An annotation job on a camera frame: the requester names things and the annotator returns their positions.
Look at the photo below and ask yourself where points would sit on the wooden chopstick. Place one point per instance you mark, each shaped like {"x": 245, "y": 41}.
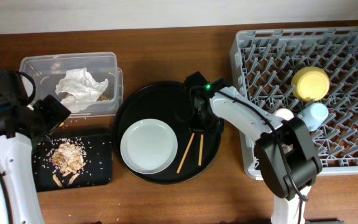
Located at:
{"x": 200, "y": 154}
{"x": 185, "y": 153}

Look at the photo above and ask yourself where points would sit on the grey dishwasher rack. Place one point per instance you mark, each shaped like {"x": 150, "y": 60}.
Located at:
{"x": 263, "y": 63}

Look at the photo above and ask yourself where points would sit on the rice and food scraps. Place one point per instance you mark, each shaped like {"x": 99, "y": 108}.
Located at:
{"x": 70, "y": 162}

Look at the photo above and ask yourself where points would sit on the blue cup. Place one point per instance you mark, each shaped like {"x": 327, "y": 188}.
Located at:
{"x": 314, "y": 116}

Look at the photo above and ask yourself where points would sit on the black round tray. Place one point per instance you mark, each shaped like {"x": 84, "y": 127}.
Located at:
{"x": 167, "y": 101}

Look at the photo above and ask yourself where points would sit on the white napkin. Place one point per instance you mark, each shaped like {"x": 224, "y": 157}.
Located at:
{"x": 81, "y": 88}

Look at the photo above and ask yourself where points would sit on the clear plastic bin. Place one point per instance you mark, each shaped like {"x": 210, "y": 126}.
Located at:
{"x": 48, "y": 70}

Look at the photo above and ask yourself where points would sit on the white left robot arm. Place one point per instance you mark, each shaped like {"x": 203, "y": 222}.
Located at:
{"x": 21, "y": 129}

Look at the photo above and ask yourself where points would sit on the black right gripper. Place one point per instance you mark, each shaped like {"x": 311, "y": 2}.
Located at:
{"x": 217, "y": 126}

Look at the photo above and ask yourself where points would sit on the yellow bowl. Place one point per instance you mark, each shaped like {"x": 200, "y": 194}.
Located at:
{"x": 311, "y": 83}

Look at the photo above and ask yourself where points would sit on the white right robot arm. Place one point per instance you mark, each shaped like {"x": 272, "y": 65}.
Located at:
{"x": 288, "y": 161}

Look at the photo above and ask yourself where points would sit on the black rectangular tray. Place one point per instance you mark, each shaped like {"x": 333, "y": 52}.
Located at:
{"x": 99, "y": 138}

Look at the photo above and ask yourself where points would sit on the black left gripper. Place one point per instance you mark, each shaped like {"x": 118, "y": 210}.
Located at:
{"x": 56, "y": 112}

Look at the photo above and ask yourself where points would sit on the pink cup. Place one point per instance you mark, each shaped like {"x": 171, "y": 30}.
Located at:
{"x": 284, "y": 113}

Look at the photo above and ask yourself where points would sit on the grey plate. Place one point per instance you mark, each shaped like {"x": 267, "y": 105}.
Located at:
{"x": 148, "y": 146}

